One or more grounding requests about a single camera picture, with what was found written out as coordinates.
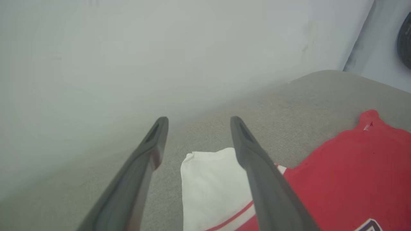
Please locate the dark grey round object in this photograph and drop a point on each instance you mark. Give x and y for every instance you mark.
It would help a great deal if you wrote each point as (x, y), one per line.
(405, 41)

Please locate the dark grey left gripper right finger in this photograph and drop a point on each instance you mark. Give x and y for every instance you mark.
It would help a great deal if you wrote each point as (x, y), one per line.
(273, 192)

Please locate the red and white shirt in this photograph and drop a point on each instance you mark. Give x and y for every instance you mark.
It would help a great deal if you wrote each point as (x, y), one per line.
(337, 186)

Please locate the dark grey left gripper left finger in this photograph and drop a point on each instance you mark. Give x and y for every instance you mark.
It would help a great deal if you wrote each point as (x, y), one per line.
(128, 192)

